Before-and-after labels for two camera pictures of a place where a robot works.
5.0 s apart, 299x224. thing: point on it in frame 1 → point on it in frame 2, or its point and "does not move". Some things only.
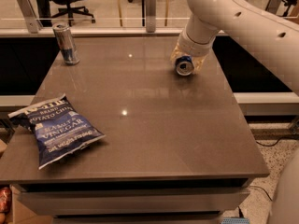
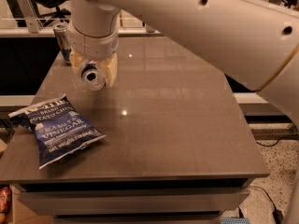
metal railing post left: [29, 10] does not move
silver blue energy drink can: [67, 44] does not move
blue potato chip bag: [58, 129] does not move
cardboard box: [20, 214] does not move
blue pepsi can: [184, 65] → [92, 77]
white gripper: [193, 48] → [92, 47]
